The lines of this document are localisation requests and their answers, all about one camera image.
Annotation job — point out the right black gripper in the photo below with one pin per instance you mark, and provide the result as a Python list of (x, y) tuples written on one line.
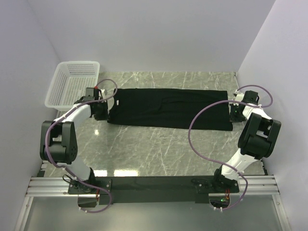
[(232, 117)]

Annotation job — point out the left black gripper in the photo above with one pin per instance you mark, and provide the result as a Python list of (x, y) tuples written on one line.
[(105, 116)]

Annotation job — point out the white plastic basket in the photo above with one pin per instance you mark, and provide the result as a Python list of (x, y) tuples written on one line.
[(69, 83)]

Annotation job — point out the black t shirt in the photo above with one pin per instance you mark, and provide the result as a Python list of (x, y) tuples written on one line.
[(171, 108)]

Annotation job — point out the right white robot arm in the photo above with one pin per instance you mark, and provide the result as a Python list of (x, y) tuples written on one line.
[(256, 141)]

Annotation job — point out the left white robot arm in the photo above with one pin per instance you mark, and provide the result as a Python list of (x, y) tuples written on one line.
[(58, 141)]

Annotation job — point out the black base beam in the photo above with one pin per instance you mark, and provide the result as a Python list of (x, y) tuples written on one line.
[(164, 188)]

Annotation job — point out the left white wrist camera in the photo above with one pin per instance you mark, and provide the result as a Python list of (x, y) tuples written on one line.
[(101, 93)]

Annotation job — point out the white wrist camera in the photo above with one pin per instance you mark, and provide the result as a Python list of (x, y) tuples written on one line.
[(101, 93), (238, 96)]

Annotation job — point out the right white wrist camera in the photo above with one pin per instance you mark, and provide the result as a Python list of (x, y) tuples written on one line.
[(238, 96)]

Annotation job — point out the aluminium rail frame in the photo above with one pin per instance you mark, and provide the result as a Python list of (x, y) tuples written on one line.
[(56, 187)]

